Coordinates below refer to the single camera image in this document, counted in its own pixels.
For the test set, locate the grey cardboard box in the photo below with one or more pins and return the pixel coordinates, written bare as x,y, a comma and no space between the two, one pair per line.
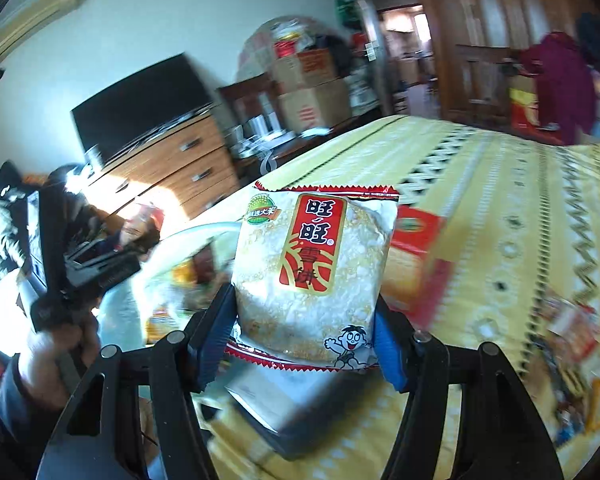
280,402

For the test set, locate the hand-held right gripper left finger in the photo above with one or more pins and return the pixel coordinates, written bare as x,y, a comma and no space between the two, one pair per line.
215,340

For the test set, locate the dark wooden cabinet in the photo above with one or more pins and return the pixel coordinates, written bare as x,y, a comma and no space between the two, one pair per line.
245,105

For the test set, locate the red yellow upright box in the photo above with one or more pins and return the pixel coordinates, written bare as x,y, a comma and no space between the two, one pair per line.
415,260

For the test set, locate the black television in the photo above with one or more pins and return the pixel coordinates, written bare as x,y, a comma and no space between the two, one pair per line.
140,105

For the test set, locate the large cardboard box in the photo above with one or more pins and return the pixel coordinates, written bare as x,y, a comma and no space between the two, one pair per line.
312,107

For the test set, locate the clear plastic basin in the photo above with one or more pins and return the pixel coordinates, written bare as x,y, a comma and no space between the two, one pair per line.
180,245

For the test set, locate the yellow clear snack packet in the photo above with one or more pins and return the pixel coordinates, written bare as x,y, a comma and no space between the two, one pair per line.
159,321

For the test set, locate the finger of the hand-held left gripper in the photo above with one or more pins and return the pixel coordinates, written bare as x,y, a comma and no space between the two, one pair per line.
140,242

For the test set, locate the person's left forearm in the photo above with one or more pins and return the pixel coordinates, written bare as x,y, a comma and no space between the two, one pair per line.
12,410

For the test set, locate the maroon garment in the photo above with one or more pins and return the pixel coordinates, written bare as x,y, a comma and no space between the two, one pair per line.
560,85

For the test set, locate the yellow patterned bedsheet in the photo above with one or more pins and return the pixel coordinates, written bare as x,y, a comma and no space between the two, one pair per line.
505,220

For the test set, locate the green wall item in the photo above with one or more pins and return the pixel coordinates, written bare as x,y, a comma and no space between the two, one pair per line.
347,12

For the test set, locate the person's left hand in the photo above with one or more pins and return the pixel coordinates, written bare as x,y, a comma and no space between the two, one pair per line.
50,360

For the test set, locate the wooden wardrobe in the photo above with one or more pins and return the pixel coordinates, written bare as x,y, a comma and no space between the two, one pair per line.
480,10

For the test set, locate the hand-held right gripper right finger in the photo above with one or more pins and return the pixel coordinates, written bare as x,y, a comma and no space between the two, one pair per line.
390,355

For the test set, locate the beige air conditioner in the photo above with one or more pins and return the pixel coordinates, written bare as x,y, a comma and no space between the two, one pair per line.
25,25

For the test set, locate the black bag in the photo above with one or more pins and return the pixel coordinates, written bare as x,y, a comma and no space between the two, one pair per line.
337,50

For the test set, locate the red gift box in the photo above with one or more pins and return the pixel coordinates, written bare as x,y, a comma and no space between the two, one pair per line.
530,110

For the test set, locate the white rice cracker packet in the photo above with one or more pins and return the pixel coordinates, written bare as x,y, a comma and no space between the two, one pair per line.
310,280

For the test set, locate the white small snack packet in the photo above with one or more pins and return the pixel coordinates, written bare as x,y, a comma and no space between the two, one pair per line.
575,332

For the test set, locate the round table with cloth cover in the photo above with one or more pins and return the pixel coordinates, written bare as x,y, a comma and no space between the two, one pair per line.
265,45

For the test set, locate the wooden chair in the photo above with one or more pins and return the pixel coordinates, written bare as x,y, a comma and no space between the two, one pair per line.
482,80

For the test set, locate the wooden dresser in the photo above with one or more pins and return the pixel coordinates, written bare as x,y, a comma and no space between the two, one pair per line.
180,165

